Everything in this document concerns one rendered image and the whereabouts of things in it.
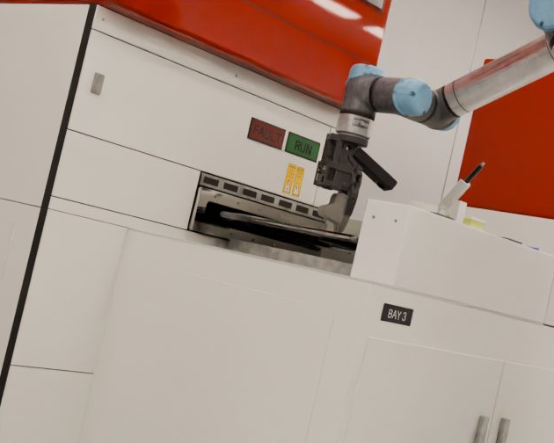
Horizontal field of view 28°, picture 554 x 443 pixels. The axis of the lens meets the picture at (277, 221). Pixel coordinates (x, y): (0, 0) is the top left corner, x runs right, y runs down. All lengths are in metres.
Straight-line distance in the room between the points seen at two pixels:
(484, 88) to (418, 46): 3.18
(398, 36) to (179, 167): 3.13
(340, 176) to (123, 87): 0.48
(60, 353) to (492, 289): 0.84
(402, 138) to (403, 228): 3.56
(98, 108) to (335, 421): 0.77
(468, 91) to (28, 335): 1.01
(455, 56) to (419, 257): 3.88
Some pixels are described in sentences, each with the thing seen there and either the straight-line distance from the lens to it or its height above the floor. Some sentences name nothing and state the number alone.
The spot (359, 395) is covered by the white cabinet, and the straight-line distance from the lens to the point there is 1.84.
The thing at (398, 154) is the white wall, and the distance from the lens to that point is 5.40.
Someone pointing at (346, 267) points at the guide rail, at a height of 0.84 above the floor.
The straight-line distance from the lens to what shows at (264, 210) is 2.49.
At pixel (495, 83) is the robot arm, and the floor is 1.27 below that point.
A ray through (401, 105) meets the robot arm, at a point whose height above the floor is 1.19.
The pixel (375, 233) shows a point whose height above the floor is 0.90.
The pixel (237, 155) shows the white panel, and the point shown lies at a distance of 2.42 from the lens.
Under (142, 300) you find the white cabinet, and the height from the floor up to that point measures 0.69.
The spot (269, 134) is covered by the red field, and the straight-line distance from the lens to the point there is 2.49.
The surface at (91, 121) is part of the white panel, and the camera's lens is 2.15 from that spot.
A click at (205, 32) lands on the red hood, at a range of 2.27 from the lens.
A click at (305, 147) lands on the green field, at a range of 2.58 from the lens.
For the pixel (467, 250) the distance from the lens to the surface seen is 2.03.
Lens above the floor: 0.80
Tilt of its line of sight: 3 degrees up
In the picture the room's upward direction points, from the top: 13 degrees clockwise
